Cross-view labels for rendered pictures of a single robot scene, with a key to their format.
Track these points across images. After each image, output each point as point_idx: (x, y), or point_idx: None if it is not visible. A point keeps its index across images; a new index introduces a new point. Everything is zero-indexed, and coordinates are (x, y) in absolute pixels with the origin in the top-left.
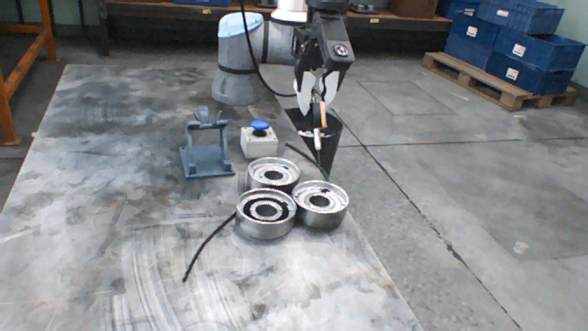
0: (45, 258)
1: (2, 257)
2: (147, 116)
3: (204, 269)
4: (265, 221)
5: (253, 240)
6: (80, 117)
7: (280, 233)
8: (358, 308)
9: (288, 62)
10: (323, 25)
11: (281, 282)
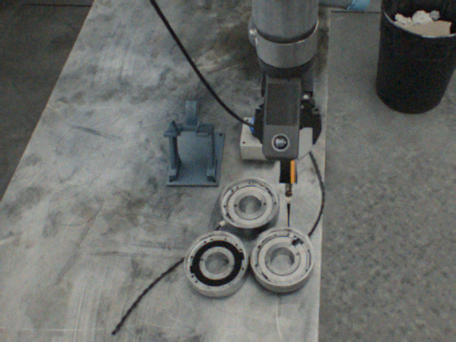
0: (15, 277)
1: None
2: (163, 70)
3: (136, 322)
4: (208, 279)
5: (197, 293)
6: (96, 69)
7: (221, 295)
8: None
9: (336, 7)
10: (268, 99)
11: None
